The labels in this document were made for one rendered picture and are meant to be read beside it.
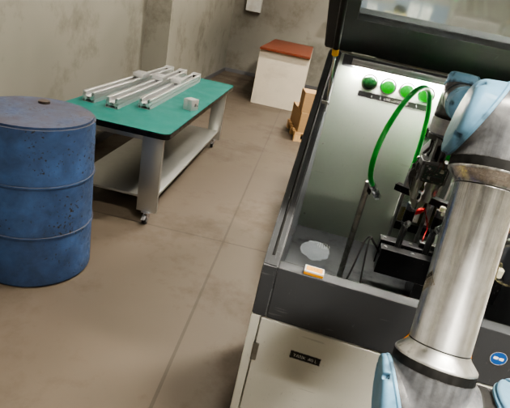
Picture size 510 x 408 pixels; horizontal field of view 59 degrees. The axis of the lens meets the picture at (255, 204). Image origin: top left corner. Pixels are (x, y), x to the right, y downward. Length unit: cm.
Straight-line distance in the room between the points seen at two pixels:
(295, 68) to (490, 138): 706
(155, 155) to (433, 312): 255
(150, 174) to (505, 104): 263
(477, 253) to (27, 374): 186
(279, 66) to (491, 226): 711
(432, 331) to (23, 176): 197
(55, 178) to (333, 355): 158
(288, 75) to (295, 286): 666
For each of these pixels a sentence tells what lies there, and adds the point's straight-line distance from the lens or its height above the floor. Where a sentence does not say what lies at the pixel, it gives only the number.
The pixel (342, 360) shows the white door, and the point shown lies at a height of 73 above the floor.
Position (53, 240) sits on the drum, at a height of 28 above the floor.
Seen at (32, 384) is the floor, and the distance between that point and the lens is 214.
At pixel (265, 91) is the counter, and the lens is 777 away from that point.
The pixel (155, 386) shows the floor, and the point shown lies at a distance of 211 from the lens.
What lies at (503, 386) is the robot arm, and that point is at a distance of 75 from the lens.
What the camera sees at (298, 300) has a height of 87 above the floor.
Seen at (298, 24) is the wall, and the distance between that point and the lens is 1046.
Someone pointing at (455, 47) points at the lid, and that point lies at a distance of 145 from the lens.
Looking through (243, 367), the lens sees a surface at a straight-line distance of 137.
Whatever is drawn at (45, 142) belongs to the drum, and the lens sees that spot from 227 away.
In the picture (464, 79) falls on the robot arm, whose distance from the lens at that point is 119.
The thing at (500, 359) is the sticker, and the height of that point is 88.
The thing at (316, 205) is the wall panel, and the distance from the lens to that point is 166.
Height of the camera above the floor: 154
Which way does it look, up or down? 24 degrees down
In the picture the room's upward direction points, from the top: 12 degrees clockwise
